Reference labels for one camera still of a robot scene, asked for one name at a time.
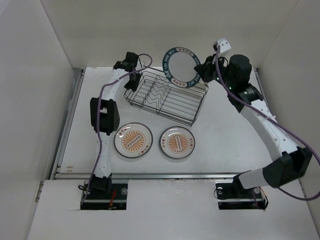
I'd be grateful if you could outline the green rimmed lettered plate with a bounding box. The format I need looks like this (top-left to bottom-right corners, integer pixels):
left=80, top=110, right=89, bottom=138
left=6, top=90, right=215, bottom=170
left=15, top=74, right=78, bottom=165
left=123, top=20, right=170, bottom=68
left=162, top=46, right=201, bottom=89

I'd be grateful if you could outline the aluminium table edge rail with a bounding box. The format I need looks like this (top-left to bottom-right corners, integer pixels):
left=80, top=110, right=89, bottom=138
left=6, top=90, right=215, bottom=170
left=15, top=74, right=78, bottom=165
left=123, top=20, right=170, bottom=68
left=53, top=172, right=239, bottom=180

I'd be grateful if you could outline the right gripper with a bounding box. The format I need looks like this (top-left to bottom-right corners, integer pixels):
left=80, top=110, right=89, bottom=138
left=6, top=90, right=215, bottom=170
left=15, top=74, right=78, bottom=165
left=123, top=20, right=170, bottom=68
left=194, top=52, right=235, bottom=90

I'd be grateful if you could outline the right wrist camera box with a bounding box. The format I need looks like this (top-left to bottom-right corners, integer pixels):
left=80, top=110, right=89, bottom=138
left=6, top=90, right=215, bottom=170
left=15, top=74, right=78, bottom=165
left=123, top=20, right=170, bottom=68
left=212, top=38, right=232, bottom=54

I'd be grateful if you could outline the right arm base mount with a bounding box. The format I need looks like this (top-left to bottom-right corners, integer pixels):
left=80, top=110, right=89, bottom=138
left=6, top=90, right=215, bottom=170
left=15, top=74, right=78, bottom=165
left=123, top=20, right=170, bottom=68
left=213, top=181, right=269, bottom=211

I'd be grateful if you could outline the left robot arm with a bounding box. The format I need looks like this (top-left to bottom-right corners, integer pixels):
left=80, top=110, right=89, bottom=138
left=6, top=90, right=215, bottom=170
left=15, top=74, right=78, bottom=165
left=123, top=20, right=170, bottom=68
left=83, top=51, right=145, bottom=199

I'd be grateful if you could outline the wire dish rack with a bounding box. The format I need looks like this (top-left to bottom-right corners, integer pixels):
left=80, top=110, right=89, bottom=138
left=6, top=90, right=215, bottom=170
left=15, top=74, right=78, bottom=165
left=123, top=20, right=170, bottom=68
left=123, top=67, right=209, bottom=127

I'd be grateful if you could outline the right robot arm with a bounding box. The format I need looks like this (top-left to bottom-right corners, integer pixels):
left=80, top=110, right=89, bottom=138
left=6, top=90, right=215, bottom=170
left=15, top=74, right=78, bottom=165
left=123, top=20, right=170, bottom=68
left=194, top=54, right=313, bottom=199

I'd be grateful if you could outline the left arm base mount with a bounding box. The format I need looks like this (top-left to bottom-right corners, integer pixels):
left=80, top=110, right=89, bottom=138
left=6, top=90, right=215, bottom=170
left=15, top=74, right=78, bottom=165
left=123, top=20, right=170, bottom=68
left=78, top=180, right=129, bottom=211

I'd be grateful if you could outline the orange sunburst plate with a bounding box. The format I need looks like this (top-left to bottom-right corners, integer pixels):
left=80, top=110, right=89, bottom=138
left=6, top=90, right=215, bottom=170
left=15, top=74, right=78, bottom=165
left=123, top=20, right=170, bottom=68
left=159, top=126, right=196, bottom=160
left=113, top=122, right=154, bottom=159

